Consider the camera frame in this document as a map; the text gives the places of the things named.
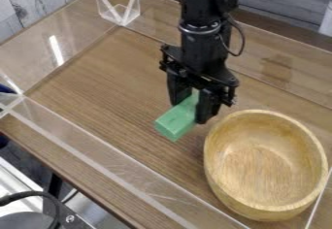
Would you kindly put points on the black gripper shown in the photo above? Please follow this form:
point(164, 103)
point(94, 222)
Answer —
point(196, 65)

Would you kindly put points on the green rectangular block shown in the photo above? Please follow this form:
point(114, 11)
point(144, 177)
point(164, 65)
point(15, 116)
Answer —
point(177, 121)

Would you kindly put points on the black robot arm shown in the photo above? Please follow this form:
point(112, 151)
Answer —
point(204, 16)

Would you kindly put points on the brown wooden bowl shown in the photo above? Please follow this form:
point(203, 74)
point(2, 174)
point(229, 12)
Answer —
point(266, 164)

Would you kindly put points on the clear acrylic barrier wall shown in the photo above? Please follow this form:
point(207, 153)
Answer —
point(87, 93)

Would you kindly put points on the clear acrylic corner bracket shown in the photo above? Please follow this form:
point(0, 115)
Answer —
point(120, 14)

